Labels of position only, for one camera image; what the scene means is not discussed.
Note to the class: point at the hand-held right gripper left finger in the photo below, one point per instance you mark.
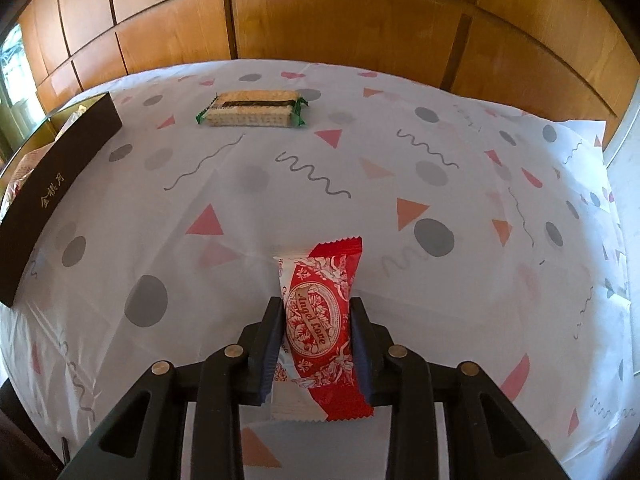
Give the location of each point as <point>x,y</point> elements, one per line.
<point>270,340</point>

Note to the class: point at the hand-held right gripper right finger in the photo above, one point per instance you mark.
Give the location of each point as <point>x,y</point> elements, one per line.
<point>360,345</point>

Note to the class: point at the red white ornate snack packet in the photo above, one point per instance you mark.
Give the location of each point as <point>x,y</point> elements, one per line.
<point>315,320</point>

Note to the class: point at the black box gold interior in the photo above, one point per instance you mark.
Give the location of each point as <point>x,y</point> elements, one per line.
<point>50,195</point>

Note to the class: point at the cracker sandwich packet green ends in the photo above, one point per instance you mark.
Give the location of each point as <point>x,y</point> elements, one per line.
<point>250,107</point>

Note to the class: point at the white pink print snack packet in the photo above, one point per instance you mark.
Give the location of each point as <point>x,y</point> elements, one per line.
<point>70,120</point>

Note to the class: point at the wooden wardrobe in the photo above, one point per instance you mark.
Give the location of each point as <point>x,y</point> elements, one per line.
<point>350,20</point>

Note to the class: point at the window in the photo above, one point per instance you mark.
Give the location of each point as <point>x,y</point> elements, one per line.
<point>12,75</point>

